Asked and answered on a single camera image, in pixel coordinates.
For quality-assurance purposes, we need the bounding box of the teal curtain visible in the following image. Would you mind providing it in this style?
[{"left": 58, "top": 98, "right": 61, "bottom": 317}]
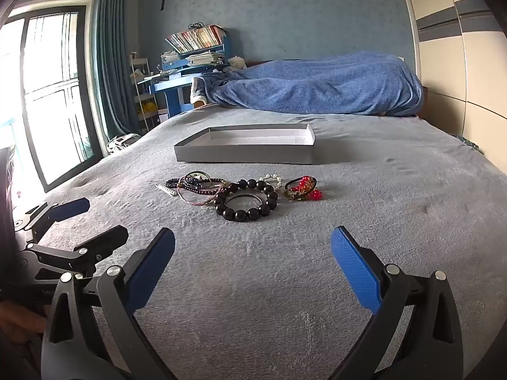
[{"left": 92, "top": 0, "right": 144, "bottom": 155}]

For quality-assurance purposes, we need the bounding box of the stack of papers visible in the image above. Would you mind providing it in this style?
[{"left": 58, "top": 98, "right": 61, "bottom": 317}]
[{"left": 186, "top": 51, "right": 226, "bottom": 67}]

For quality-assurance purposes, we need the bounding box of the black framed window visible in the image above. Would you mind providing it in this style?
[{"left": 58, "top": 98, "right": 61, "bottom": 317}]
[{"left": 0, "top": 2, "right": 106, "bottom": 194}]

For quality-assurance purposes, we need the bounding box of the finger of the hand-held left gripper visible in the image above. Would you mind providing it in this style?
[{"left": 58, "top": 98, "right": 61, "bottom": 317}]
[
  {"left": 26, "top": 197, "right": 91, "bottom": 242},
  {"left": 24, "top": 225, "right": 129, "bottom": 278}
]

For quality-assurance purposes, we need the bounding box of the red bead hair tie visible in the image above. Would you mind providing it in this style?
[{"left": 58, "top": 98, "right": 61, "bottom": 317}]
[{"left": 284, "top": 175, "right": 323, "bottom": 202}]

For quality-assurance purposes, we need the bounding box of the white shelf cart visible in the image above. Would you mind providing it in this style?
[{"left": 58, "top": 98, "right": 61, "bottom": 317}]
[{"left": 129, "top": 53, "right": 160, "bottom": 133}]

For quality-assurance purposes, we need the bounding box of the small pearl bracelet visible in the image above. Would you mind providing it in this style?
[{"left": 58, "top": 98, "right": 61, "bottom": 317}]
[{"left": 259, "top": 173, "right": 284, "bottom": 191}]

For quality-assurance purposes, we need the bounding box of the silver bangle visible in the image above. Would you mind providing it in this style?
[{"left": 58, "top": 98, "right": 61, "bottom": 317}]
[{"left": 227, "top": 193, "right": 264, "bottom": 210}]

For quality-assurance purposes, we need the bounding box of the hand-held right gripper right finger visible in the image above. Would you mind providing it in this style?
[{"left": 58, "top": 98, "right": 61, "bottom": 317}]
[{"left": 329, "top": 225, "right": 464, "bottom": 380}]

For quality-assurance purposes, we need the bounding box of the blue desk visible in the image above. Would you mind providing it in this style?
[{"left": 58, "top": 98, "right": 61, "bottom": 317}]
[{"left": 148, "top": 34, "right": 232, "bottom": 118}]

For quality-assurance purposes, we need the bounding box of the blue blanket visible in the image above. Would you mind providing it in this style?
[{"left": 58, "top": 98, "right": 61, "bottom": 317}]
[{"left": 200, "top": 51, "right": 424, "bottom": 118}]

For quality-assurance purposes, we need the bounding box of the dark red bead bracelet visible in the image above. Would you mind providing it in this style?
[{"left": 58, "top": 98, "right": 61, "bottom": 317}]
[{"left": 165, "top": 177, "right": 229, "bottom": 197}]

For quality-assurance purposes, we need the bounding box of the row of books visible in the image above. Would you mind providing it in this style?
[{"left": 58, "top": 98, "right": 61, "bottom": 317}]
[{"left": 165, "top": 24, "right": 229, "bottom": 54}]

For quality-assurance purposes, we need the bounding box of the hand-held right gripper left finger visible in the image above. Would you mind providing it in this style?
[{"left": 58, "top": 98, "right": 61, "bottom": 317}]
[{"left": 41, "top": 227, "right": 179, "bottom": 380}]

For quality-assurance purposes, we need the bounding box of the fleece-lined denim jacket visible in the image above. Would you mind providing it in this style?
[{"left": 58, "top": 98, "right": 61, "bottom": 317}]
[{"left": 189, "top": 72, "right": 238, "bottom": 108}]

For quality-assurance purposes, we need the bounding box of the person's left hand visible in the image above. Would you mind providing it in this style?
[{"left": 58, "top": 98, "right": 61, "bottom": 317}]
[{"left": 0, "top": 300, "right": 47, "bottom": 343}]

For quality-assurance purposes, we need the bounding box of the large black bead bracelet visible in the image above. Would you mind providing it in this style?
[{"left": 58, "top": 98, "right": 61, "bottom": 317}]
[{"left": 214, "top": 179, "right": 280, "bottom": 222}]

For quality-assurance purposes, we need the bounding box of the teal bead bracelet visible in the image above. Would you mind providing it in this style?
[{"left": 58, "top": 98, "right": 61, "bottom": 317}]
[{"left": 178, "top": 171, "right": 215, "bottom": 191}]

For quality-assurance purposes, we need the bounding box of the grey cardboard box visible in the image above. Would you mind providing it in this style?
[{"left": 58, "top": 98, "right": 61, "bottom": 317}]
[{"left": 173, "top": 123, "right": 316, "bottom": 165}]

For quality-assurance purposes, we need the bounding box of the beige wardrobe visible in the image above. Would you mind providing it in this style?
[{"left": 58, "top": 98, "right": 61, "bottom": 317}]
[{"left": 396, "top": 0, "right": 507, "bottom": 155}]

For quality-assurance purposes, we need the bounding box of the pink string bracelet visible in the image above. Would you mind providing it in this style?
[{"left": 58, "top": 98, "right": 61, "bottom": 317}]
[{"left": 176, "top": 184, "right": 227, "bottom": 207}]

